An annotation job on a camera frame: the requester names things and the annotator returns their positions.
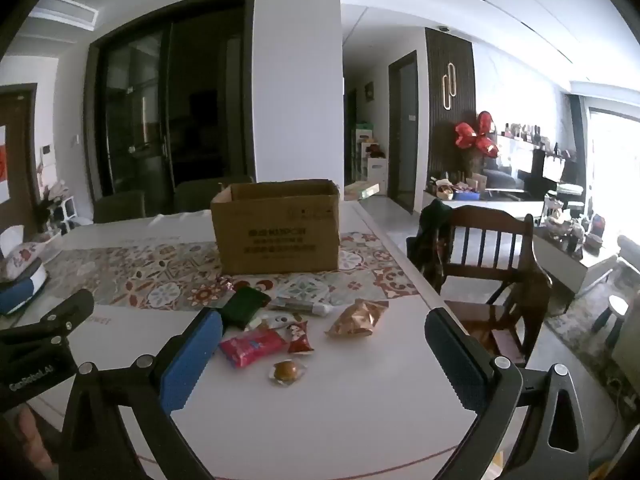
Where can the small white snack packet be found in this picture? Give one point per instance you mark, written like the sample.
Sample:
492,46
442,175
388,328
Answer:
272,319

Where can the dark dining chair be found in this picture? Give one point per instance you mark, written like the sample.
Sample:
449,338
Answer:
205,195
120,207

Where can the white shelf unit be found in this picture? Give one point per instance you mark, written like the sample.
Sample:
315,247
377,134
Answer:
67,215

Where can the stacked boxes in hallway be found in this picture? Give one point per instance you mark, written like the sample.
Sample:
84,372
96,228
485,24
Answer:
372,160

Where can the white tube snack packet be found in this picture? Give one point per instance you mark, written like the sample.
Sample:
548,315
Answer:
300,306

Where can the floral tissue box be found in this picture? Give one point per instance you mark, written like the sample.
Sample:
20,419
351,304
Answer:
25,255

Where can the dark glass sliding door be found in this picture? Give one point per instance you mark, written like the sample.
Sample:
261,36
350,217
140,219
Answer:
150,110

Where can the red bow decoration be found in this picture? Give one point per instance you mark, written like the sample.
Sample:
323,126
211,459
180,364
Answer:
475,135

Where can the white stool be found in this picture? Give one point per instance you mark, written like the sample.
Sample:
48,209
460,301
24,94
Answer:
612,307

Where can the round pastry in clear wrap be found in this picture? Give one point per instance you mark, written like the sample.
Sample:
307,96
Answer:
286,371

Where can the red and white snack packet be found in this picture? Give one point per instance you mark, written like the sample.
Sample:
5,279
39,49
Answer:
299,337

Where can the gold wall light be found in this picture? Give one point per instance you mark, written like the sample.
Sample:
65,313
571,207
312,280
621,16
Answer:
450,85

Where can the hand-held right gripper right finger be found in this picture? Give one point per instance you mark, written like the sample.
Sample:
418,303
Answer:
457,365

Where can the white sideboard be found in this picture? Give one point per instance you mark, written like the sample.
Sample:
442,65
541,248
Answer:
490,206

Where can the wooden chair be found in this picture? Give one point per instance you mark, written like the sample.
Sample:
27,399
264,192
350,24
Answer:
492,240

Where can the pink snack packet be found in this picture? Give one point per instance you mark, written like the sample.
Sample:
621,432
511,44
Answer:
252,347

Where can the green snack packet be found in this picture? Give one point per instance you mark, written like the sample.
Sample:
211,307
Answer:
244,307

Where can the low coffee table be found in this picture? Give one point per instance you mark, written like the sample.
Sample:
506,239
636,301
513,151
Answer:
575,265

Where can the flat box on floor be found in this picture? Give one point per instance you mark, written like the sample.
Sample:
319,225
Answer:
362,190

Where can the blue and white object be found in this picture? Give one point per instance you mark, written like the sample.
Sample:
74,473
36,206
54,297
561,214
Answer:
17,292

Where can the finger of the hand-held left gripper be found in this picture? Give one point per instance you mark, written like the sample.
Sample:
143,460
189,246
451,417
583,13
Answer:
55,320

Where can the red wall poster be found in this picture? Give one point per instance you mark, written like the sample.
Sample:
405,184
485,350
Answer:
2,160

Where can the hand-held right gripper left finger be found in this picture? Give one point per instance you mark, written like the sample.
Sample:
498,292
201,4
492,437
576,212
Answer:
192,360

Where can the golden brown snack packet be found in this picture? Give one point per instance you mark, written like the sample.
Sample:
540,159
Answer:
357,319

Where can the flower vase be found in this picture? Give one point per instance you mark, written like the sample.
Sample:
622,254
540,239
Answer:
52,200

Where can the person's left hand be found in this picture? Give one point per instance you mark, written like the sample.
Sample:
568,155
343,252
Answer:
22,432

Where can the brown cardboard box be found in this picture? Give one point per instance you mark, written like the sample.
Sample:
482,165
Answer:
277,230

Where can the dark jacket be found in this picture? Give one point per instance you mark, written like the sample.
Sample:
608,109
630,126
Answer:
427,245

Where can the patterned table runner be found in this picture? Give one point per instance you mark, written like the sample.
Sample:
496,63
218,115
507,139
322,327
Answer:
150,275

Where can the dark hallway door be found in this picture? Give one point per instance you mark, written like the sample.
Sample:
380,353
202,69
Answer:
404,135

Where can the small shiny wrapped candy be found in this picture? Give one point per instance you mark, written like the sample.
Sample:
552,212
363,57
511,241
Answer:
227,285

